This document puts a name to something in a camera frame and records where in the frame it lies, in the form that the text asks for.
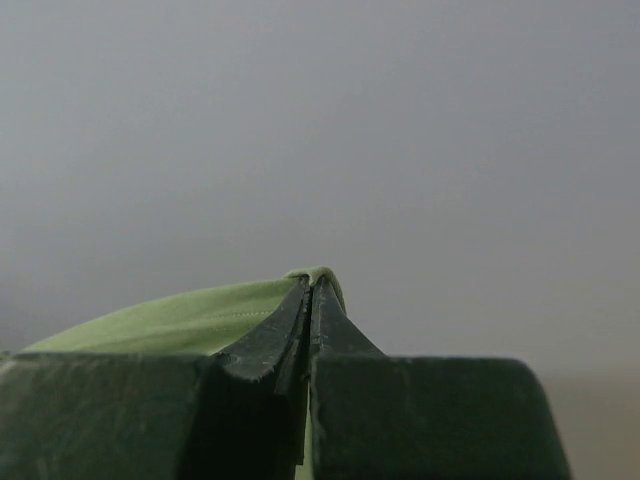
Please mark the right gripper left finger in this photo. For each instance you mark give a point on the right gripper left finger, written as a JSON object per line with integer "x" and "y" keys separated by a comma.
{"x": 236, "y": 414}

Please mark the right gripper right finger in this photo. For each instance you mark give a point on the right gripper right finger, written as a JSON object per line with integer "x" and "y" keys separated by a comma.
{"x": 375, "y": 416}

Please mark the green motorcycle tank top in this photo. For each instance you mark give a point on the green motorcycle tank top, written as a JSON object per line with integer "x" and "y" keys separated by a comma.
{"x": 198, "y": 322}

